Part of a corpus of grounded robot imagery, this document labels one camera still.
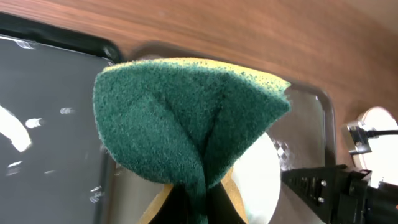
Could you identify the black water tray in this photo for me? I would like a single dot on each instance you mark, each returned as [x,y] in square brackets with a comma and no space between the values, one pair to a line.
[54,168]

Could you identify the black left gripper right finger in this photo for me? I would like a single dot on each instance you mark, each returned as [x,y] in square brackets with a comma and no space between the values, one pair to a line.
[219,208]

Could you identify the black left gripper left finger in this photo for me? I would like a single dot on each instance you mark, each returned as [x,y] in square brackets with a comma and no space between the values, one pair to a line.
[175,209]

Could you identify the white plate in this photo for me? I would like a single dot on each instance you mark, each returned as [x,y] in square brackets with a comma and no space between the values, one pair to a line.
[257,176]
[382,160]

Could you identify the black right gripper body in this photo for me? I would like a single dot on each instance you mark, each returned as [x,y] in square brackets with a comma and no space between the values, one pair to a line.
[340,194]

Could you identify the dark grey serving tray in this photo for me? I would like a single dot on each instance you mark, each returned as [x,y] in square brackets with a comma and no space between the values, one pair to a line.
[303,138]

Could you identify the white plate top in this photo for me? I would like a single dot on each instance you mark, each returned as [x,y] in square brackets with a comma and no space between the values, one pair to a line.
[257,176]

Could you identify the green yellow sponge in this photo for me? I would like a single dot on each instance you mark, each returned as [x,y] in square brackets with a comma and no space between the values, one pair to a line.
[184,121]

